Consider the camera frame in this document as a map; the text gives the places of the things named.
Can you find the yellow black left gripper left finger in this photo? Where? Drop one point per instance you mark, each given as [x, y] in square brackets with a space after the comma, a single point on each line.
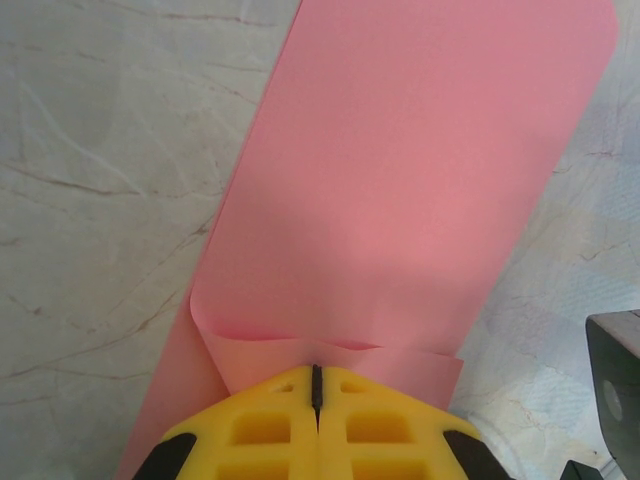
[250, 430]

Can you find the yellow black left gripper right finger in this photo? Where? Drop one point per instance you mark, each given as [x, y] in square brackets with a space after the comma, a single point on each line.
[390, 430]

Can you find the pink paper sheet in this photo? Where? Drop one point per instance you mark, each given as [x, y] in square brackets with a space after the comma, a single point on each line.
[400, 150]

